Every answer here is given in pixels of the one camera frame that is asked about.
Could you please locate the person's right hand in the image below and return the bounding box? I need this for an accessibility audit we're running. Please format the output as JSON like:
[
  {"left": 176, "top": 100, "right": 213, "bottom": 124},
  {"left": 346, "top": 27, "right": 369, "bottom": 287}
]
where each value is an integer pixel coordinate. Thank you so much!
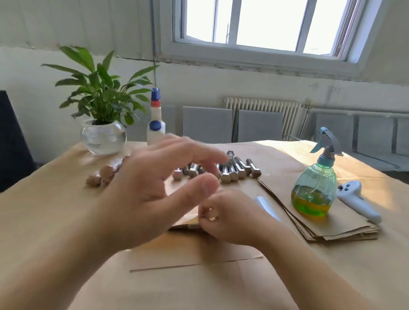
[{"left": 198, "top": 188, "right": 282, "bottom": 248}]

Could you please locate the person's left hand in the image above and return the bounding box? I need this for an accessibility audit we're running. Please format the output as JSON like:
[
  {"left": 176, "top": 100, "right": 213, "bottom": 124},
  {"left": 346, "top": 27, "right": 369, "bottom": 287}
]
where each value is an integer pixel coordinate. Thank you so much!
[{"left": 95, "top": 135, "right": 230, "bottom": 251}]

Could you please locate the white cling film roll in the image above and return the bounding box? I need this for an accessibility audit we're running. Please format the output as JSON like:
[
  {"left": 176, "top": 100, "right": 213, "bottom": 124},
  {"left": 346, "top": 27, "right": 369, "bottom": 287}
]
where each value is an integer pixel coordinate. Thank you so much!
[{"left": 256, "top": 196, "right": 282, "bottom": 222}]

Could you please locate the steel hex bolt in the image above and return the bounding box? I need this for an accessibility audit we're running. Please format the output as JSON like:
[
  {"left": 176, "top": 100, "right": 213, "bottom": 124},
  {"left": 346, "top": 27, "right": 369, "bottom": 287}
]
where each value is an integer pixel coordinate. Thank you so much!
[{"left": 99, "top": 160, "right": 125, "bottom": 180}]

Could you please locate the pile of steel bolts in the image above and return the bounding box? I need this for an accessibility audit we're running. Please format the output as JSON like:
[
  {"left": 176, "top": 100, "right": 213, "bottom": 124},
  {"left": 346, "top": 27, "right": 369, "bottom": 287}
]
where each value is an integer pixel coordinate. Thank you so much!
[{"left": 171, "top": 150, "right": 263, "bottom": 185}]

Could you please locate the green spray bottle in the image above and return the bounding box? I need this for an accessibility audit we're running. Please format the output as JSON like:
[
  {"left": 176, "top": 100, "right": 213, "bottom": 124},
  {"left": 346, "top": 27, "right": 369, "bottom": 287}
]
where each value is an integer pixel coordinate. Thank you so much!
[{"left": 291, "top": 126, "right": 344, "bottom": 218}]

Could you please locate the stack of brown paper sheets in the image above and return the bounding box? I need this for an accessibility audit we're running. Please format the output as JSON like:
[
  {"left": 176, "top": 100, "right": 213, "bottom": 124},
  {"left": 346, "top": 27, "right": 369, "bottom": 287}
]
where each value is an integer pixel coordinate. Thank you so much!
[{"left": 257, "top": 171, "right": 381, "bottom": 242}]

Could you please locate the person's right forearm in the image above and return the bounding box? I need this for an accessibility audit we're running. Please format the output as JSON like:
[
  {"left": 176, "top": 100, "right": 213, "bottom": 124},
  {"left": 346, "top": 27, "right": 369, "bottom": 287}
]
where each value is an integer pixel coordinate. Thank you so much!
[{"left": 259, "top": 224, "right": 378, "bottom": 310}]

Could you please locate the round glass vase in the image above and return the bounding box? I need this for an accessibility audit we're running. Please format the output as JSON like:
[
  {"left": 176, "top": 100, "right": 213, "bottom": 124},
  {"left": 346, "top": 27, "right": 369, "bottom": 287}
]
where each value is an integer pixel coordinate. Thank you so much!
[{"left": 81, "top": 120, "right": 127, "bottom": 156}]

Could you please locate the white glue bottle blue cap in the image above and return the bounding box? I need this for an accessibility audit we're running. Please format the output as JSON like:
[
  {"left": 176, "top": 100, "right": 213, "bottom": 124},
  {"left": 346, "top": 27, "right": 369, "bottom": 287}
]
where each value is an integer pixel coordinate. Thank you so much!
[{"left": 147, "top": 87, "right": 166, "bottom": 144}]

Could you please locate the grey chair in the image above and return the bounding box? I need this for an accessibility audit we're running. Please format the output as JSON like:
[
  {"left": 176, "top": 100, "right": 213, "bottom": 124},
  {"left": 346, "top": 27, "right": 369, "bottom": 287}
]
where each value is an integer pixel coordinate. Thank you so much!
[
  {"left": 128, "top": 105, "right": 176, "bottom": 143},
  {"left": 313, "top": 114, "right": 355, "bottom": 154},
  {"left": 182, "top": 106, "right": 233, "bottom": 144},
  {"left": 354, "top": 116, "right": 409, "bottom": 172},
  {"left": 237, "top": 110, "right": 284, "bottom": 142}
]

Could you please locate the large brown paper table cover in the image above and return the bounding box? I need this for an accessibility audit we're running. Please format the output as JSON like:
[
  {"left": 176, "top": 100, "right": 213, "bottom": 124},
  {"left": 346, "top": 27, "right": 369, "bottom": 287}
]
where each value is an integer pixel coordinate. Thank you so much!
[{"left": 0, "top": 141, "right": 409, "bottom": 310}]

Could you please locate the white radiator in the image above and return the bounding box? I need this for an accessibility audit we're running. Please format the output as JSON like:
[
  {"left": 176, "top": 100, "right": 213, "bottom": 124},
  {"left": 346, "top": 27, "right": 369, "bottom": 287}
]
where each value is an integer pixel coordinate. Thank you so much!
[{"left": 224, "top": 97, "right": 301, "bottom": 140}]

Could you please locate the white handheld controller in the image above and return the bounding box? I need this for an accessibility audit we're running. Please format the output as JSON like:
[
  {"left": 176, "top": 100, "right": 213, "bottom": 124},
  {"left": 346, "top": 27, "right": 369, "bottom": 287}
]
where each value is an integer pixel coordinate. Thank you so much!
[{"left": 337, "top": 180, "right": 383, "bottom": 223}]

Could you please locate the green leafy plant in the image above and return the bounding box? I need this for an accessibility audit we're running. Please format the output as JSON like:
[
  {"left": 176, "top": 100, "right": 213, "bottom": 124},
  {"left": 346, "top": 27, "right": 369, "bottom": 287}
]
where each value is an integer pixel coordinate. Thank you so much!
[{"left": 42, "top": 46, "right": 159, "bottom": 126}]

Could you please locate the black trash bin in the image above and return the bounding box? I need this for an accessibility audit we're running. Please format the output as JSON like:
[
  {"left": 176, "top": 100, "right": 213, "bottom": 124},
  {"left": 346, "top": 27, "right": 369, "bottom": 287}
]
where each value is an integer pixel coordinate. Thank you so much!
[{"left": 0, "top": 91, "right": 37, "bottom": 192}]

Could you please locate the white vertical blind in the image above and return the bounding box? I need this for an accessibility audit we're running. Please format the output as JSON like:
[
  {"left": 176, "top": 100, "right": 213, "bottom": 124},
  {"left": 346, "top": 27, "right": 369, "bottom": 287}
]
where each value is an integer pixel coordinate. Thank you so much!
[{"left": 0, "top": 0, "right": 161, "bottom": 63}]

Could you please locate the white framed window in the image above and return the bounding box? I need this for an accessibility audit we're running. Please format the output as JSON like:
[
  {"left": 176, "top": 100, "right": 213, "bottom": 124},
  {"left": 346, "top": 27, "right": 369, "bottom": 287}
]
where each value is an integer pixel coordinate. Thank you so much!
[{"left": 156, "top": 0, "right": 378, "bottom": 80}]

